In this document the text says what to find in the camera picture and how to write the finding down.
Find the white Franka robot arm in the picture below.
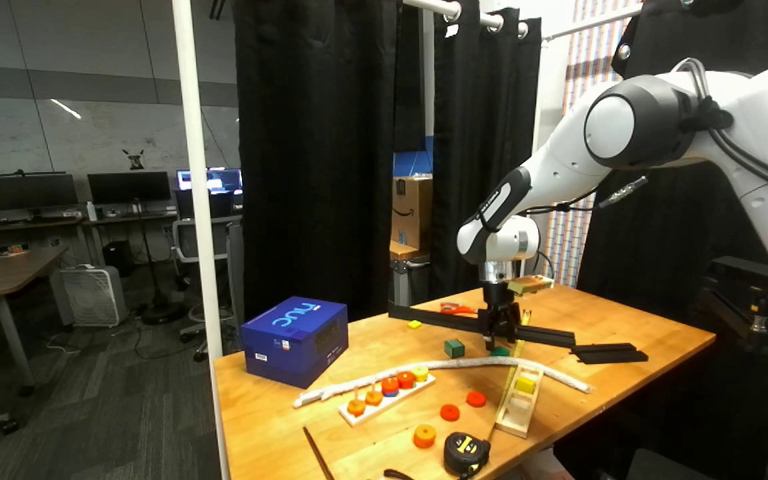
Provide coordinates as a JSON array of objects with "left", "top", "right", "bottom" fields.
[{"left": 456, "top": 56, "right": 768, "bottom": 277}]

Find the white box fan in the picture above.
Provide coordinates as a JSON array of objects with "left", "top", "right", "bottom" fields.
[{"left": 52, "top": 264, "right": 128, "bottom": 329}]

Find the white vertical pole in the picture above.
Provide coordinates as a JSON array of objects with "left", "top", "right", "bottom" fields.
[{"left": 172, "top": 0, "right": 230, "bottom": 480}]

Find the wooden tray with round slots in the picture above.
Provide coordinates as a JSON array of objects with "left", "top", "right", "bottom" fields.
[{"left": 340, "top": 368, "right": 436, "bottom": 428}]

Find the dark equipment rack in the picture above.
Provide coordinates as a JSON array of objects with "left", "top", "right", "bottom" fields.
[{"left": 702, "top": 257, "right": 768, "bottom": 352}]

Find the green square block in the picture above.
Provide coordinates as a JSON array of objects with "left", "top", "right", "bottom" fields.
[
  {"left": 444, "top": 338, "right": 468, "bottom": 357},
  {"left": 492, "top": 348, "right": 512, "bottom": 357}
]

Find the red round block right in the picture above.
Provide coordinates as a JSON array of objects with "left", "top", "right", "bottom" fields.
[{"left": 468, "top": 389, "right": 489, "bottom": 409}]

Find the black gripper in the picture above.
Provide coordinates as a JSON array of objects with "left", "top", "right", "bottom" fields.
[{"left": 480, "top": 282, "right": 520, "bottom": 348}]

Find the lit blue computer monitor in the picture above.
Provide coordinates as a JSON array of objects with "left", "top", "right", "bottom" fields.
[{"left": 177, "top": 169, "right": 242, "bottom": 196}]

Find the red round block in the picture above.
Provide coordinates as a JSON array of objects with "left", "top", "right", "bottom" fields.
[
  {"left": 468, "top": 389, "right": 489, "bottom": 409},
  {"left": 440, "top": 402, "right": 462, "bottom": 421}
]

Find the small black plate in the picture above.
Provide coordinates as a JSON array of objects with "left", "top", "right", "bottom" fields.
[{"left": 570, "top": 345, "right": 649, "bottom": 364}]

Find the red tool on table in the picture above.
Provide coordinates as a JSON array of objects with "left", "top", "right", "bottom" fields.
[{"left": 440, "top": 301, "right": 477, "bottom": 317}]

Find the black yellow tape measure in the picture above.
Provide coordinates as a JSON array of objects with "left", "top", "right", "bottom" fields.
[{"left": 444, "top": 432, "right": 492, "bottom": 480}]

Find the middle computer monitor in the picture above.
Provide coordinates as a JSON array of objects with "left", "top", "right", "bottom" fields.
[{"left": 89, "top": 172, "right": 172, "bottom": 205}]

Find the yellow square block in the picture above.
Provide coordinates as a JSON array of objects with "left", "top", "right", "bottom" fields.
[{"left": 512, "top": 373, "right": 540, "bottom": 394}]

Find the black curtain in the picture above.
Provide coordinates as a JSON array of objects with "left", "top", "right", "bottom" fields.
[{"left": 236, "top": 0, "right": 542, "bottom": 317}]

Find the blue cardboard box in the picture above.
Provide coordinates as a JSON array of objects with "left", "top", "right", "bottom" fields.
[{"left": 241, "top": 296, "right": 350, "bottom": 386}]

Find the brown cardboard box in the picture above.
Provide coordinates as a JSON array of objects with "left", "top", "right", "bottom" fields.
[{"left": 392, "top": 176, "right": 432, "bottom": 249}]

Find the white braided rope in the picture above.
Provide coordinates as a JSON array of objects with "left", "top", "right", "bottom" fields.
[{"left": 290, "top": 354, "right": 592, "bottom": 412}]

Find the wooden office desk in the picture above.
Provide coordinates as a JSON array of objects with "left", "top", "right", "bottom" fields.
[{"left": 0, "top": 246, "right": 65, "bottom": 394}]

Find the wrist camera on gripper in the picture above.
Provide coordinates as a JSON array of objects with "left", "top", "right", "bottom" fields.
[{"left": 508, "top": 274, "right": 556, "bottom": 296}]

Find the left computer monitor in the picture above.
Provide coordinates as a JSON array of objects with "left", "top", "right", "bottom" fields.
[{"left": 0, "top": 174, "right": 77, "bottom": 214}]

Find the long black bar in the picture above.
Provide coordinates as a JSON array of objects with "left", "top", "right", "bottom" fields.
[{"left": 390, "top": 308, "right": 577, "bottom": 348}]

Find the orange round block front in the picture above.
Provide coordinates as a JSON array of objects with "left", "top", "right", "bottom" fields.
[{"left": 413, "top": 424, "right": 437, "bottom": 448}]

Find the red round block left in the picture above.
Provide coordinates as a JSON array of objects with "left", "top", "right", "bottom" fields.
[{"left": 440, "top": 402, "right": 462, "bottom": 421}]

